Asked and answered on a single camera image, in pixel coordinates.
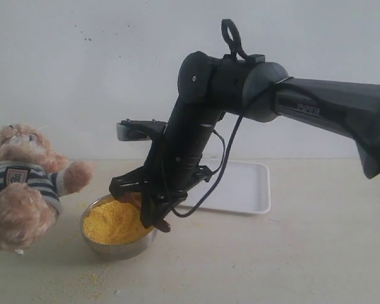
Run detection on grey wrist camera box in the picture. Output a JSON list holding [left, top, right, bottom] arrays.
[[116, 119, 167, 141]]

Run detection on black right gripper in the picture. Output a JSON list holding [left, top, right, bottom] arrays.
[[109, 139, 212, 229]]

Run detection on stainless steel bowl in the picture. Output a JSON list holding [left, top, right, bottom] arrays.
[[80, 194, 158, 260]]

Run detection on yellow millet grains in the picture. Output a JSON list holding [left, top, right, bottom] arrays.
[[83, 199, 153, 245]]

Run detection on dark wooden spoon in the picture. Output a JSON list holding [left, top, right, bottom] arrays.
[[117, 193, 171, 233]]

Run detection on tan teddy bear striped sweater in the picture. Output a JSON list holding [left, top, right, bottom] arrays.
[[0, 123, 94, 252]]

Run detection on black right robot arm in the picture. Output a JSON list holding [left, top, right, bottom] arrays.
[[109, 52, 380, 227]]

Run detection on white plastic tray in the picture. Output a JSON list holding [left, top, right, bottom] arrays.
[[199, 160, 271, 215]]

